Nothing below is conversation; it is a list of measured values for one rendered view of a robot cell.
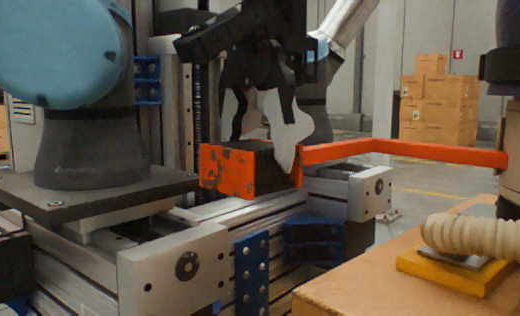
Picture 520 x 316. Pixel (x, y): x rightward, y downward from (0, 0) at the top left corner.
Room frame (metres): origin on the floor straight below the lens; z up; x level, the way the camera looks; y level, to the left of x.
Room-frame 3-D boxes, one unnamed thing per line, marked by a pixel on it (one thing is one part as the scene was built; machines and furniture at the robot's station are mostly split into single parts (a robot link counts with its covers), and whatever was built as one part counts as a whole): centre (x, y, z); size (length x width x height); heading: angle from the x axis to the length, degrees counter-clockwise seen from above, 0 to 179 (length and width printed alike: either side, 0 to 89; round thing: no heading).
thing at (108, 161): (0.56, 0.22, 1.09); 0.15 x 0.15 x 0.10
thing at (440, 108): (7.52, -3.35, 0.87); 1.21 x 1.02 x 1.74; 139
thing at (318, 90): (0.94, -0.10, 1.20); 0.13 x 0.12 x 0.14; 165
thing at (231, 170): (0.46, 0.01, 1.07); 0.09 x 0.08 x 0.05; 44
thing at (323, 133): (0.94, -0.10, 1.09); 0.15 x 0.15 x 0.10
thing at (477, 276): (0.55, -0.33, 0.97); 0.34 x 0.10 x 0.05; 134
